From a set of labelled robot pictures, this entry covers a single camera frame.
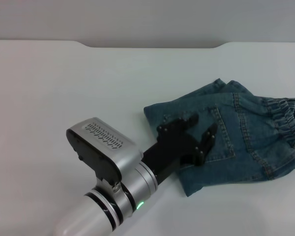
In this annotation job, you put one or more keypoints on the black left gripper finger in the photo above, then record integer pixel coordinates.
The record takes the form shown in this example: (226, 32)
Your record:
(179, 123)
(205, 145)

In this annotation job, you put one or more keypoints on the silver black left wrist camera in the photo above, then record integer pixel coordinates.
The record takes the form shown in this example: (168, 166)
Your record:
(100, 147)

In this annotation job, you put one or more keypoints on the blue denim shorts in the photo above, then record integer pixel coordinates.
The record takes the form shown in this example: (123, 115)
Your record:
(243, 137)

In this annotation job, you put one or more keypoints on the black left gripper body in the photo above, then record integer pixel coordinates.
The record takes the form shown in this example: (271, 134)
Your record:
(172, 150)

